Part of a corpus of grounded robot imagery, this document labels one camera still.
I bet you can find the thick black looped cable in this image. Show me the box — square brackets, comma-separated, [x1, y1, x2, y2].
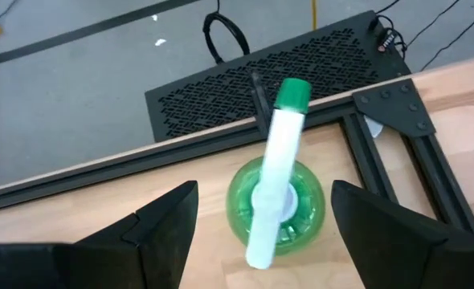
[202, 0, 251, 65]

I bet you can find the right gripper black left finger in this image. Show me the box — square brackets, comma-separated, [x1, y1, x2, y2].
[0, 179, 200, 289]

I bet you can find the black aluminium table frame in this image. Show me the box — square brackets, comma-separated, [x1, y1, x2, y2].
[0, 78, 474, 238]

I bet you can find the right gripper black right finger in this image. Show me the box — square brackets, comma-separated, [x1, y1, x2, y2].
[331, 179, 474, 289]

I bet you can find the thin black floor cable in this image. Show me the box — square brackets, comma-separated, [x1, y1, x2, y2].
[407, 0, 462, 46]
[420, 1, 474, 72]

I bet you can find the green spray bottle white head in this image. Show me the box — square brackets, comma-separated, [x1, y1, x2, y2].
[225, 78, 326, 271]

